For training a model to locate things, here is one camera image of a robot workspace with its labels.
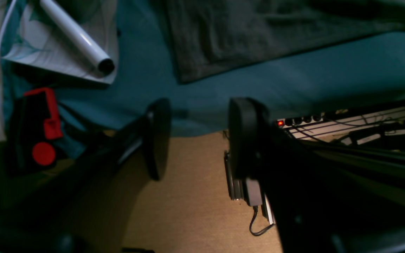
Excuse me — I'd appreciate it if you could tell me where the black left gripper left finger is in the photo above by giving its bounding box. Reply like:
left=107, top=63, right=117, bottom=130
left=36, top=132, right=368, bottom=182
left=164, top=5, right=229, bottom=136
left=0, top=98, right=172, bottom=253

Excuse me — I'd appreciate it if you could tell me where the white power strip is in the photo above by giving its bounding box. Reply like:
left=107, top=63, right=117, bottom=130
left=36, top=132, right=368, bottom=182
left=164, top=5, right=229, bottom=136
left=275, top=107, right=405, bottom=141

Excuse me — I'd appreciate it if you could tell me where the red black clamp tool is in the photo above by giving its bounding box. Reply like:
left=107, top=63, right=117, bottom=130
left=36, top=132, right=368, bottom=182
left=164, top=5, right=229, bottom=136
left=5, top=87, right=63, bottom=177

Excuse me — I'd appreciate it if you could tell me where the printed white paper sheet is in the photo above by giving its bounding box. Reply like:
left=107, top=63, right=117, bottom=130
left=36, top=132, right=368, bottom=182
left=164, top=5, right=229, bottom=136
left=2, top=0, right=119, bottom=84

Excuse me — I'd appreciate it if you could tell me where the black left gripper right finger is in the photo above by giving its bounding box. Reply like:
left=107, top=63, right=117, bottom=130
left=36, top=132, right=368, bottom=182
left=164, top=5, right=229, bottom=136
left=228, top=97, right=405, bottom=253

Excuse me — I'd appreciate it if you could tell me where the dark grey T-shirt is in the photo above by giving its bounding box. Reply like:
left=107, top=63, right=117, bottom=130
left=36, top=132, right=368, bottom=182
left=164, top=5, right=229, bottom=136
left=164, top=0, right=405, bottom=82

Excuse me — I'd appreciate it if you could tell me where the black power adapter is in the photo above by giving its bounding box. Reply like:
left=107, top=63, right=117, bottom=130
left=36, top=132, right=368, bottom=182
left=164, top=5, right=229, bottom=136
left=224, top=151, right=275, bottom=236

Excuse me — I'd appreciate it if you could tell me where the white paper roll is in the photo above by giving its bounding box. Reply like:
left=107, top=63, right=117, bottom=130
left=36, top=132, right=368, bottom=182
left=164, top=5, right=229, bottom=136
left=39, top=0, right=115, bottom=74

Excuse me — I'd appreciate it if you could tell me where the blue table cloth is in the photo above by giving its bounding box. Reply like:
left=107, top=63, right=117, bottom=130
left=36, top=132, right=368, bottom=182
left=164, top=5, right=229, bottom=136
left=1, top=0, right=405, bottom=137

